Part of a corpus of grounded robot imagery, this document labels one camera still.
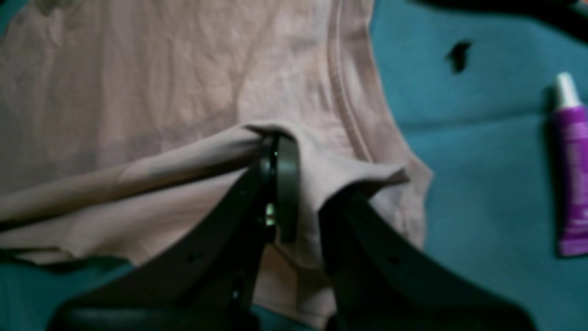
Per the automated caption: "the purple glue tube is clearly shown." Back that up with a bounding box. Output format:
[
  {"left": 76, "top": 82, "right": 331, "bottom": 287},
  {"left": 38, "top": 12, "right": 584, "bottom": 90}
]
[{"left": 554, "top": 73, "right": 588, "bottom": 257}]

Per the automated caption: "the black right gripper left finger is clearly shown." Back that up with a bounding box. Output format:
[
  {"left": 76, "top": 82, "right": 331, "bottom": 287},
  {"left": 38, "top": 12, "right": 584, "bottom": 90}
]
[{"left": 48, "top": 133, "right": 300, "bottom": 331}]

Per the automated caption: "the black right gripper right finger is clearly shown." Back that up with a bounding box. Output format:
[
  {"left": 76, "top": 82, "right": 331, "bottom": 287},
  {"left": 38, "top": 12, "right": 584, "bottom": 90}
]
[{"left": 319, "top": 188, "right": 536, "bottom": 331}]

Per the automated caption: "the teal table cloth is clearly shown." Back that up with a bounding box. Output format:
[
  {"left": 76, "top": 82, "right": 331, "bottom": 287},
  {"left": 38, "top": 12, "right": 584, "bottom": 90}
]
[{"left": 1, "top": 0, "right": 587, "bottom": 331}]

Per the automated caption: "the pink T-shirt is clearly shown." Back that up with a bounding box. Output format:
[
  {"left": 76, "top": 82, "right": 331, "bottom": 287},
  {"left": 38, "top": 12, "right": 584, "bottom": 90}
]
[{"left": 1, "top": 0, "right": 432, "bottom": 329}]

